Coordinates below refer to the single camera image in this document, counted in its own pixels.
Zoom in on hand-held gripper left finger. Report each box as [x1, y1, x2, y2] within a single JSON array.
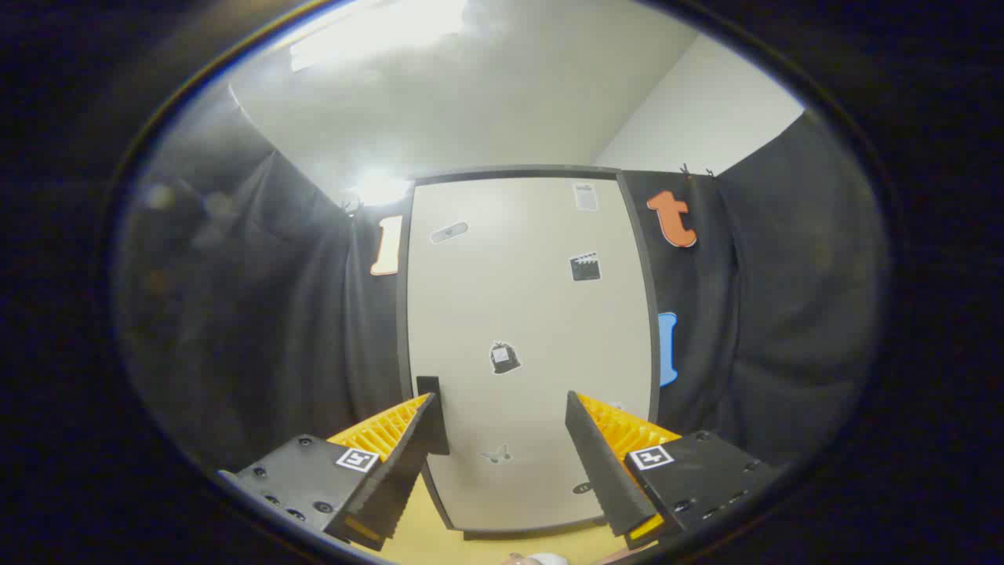
[[218, 392, 452, 552]]

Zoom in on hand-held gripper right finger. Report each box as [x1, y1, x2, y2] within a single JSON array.
[[565, 390, 781, 550]]

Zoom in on white shoe cabinet door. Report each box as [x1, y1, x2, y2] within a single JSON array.
[[407, 176, 653, 533]]

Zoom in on grey shoe cabinet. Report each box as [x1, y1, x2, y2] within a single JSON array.
[[396, 165, 661, 542]]

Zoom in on black backdrop cloth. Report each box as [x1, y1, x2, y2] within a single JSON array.
[[118, 110, 891, 472]]

